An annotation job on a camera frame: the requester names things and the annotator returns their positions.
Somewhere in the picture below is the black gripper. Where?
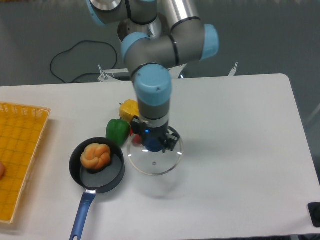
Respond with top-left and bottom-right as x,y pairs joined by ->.
130,116 -> 180,153

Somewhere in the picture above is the glass pot lid blue knob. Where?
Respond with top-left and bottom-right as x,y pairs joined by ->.
126,125 -> 185,176

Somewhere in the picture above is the dark pot blue handle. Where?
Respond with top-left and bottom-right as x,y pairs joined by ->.
69,137 -> 125,240

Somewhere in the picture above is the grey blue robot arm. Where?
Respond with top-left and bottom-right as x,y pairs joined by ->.
87,0 -> 220,153

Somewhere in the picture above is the red bell pepper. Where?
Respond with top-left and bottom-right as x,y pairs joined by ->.
129,128 -> 142,146

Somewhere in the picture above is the yellow bell pepper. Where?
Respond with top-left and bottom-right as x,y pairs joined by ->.
119,99 -> 139,123

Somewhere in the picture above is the green bell pepper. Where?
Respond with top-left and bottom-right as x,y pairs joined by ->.
105,119 -> 130,147

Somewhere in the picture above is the knotted bread roll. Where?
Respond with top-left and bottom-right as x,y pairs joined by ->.
80,143 -> 111,171

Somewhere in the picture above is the yellow plastic basket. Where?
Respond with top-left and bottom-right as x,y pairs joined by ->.
0,102 -> 51,224

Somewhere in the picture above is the black device at table edge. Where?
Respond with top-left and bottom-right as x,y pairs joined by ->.
307,202 -> 320,228

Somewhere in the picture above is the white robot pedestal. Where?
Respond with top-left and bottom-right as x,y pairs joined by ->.
97,12 -> 188,83

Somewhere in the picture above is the black cable on floor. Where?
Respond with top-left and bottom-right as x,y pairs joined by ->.
49,40 -> 118,84

